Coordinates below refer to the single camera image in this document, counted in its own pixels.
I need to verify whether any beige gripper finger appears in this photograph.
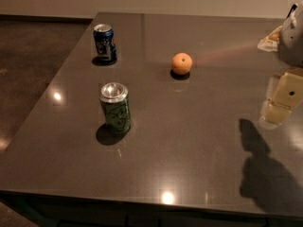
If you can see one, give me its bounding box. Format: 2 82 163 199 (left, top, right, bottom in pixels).
258 26 282 52
260 67 303 126

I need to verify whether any green soda can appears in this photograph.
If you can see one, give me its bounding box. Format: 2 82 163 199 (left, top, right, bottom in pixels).
99 82 131 133

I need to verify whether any blue soda can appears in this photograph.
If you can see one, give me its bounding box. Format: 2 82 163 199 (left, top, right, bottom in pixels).
93 24 117 64

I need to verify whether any orange fruit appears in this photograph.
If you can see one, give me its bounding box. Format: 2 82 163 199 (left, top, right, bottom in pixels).
171 53 192 76

